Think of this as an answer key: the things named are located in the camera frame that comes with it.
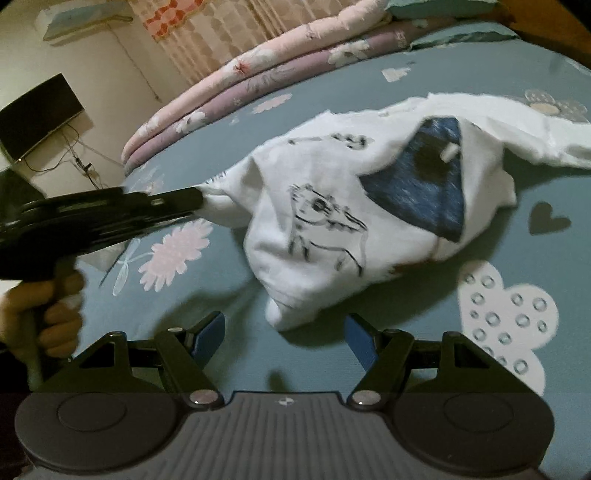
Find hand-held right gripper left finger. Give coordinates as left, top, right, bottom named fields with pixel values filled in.
left=74, top=310, right=227, bottom=409

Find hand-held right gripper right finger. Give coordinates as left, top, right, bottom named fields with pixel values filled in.
left=344, top=313, right=500, bottom=409

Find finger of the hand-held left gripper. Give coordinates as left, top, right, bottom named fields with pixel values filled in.
left=148, top=186, right=207, bottom=222

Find white printed t-shirt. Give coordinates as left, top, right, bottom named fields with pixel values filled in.
left=198, top=92, right=591, bottom=330

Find person's left hand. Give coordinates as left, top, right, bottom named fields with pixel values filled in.
left=0, top=272, right=87, bottom=361

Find bed with teal floral sheet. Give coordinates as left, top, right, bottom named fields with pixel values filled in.
left=76, top=18, right=591, bottom=398

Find black television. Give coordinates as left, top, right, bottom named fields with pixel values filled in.
left=0, top=73, right=85, bottom=163

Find pink floral quilt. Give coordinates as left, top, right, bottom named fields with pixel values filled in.
left=121, top=0, right=393, bottom=158

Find purple floral quilt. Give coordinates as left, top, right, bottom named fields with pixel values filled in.
left=124, top=18, right=416, bottom=178

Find patterned orange beige curtain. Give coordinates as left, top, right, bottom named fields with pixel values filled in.
left=129, top=0, right=361, bottom=86

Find white air conditioner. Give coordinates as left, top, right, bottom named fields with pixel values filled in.
left=36, top=0, right=132, bottom=41

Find teal leaf-print pillow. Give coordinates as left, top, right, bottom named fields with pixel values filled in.
left=385, top=0, right=502, bottom=21
left=409, top=18, right=520, bottom=49

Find black wall cables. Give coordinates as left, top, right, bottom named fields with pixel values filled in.
left=18, top=124, right=125, bottom=185

